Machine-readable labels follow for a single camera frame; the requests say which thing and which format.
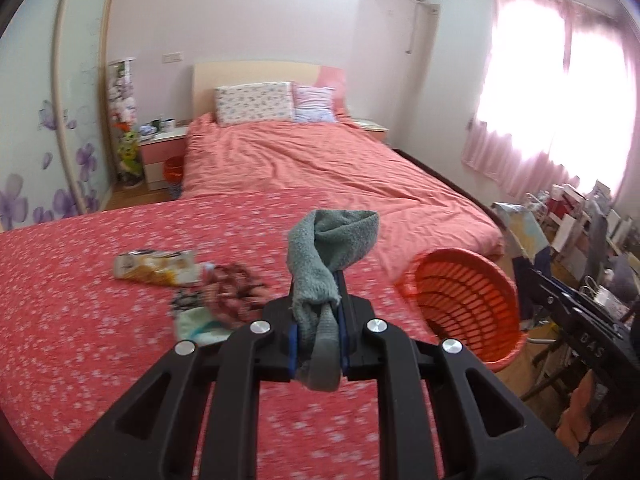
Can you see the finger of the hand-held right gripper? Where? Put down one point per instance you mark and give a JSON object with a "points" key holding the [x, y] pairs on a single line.
{"points": [[555, 287]]}

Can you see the yellow green plush toy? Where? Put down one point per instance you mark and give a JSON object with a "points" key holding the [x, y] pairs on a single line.
{"points": [[127, 152]]}

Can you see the red floral tablecloth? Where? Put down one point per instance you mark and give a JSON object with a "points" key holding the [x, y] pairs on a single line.
{"points": [[75, 360]]}

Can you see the red box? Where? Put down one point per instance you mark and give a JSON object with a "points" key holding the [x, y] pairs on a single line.
{"points": [[555, 207]]}

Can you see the person's right hand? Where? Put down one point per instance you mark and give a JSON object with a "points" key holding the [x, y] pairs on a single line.
{"points": [[575, 405]]}

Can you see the small red bin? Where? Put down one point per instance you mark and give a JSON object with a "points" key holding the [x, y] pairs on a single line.
{"points": [[172, 170]]}

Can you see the air conditioner pipe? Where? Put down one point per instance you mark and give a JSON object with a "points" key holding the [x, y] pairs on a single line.
{"points": [[411, 30]]}

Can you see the beige and pink headboard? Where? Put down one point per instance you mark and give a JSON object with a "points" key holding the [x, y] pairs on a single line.
{"points": [[235, 72]]}

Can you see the white wall switch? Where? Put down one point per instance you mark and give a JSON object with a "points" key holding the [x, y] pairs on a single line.
{"points": [[172, 57]]}

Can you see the dark honeycomb paper wrap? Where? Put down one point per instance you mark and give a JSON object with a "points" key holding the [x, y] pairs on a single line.
{"points": [[232, 290]]}

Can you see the yellow snack wrapper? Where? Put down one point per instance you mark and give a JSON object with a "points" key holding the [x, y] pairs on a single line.
{"points": [[150, 267]]}

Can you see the white mug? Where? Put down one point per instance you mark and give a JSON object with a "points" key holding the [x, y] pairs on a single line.
{"points": [[167, 123]]}

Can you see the clear plush toy tube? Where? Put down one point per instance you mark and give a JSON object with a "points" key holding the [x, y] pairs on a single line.
{"points": [[122, 105]]}

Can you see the pink and white nightstand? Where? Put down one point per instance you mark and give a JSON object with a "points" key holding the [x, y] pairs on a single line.
{"points": [[160, 152], [372, 127]]}

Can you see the pink curtain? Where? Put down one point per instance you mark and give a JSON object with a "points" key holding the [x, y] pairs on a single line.
{"points": [[525, 150]]}

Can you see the pink striped pillow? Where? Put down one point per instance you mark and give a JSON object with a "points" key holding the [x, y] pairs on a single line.
{"points": [[315, 105]]}

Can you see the white floral pillow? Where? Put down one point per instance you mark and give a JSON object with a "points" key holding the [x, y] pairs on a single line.
{"points": [[255, 102]]}

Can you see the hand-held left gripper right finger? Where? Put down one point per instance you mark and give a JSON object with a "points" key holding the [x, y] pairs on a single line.
{"points": [[344, 347]]}

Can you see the orange plastic basket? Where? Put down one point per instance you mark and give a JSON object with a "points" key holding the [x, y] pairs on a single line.
{"points": [[465, 305]]}

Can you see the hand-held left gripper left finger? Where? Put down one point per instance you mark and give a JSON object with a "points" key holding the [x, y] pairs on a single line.
{"points": [[292, 345]]}

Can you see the wardrobe with purple flower doors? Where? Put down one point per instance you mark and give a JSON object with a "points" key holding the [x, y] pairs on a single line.
{"points": [[30, 110]]}

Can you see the bed with coral duvet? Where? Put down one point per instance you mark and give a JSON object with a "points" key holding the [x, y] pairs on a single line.
{"points": [[325, 165]]}

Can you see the grey terry sock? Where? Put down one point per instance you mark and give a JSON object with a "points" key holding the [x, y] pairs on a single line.
{"points": [[320, 260]]}

